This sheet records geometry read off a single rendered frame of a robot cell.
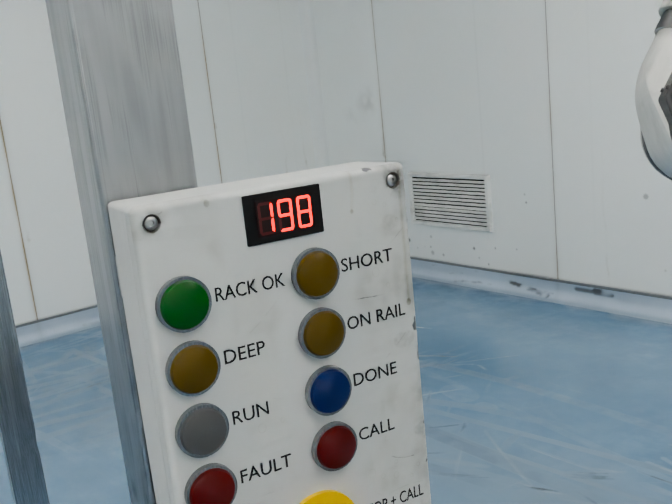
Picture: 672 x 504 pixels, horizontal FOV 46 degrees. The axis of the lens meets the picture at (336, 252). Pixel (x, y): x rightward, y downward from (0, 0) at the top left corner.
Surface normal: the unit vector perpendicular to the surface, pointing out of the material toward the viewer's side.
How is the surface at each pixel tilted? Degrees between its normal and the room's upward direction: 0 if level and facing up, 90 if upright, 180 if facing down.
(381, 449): 90
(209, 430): 89
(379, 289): 90
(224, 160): 90
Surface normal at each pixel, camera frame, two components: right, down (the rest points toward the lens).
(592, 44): -0.78, 0.21
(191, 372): 0.45, 0.14
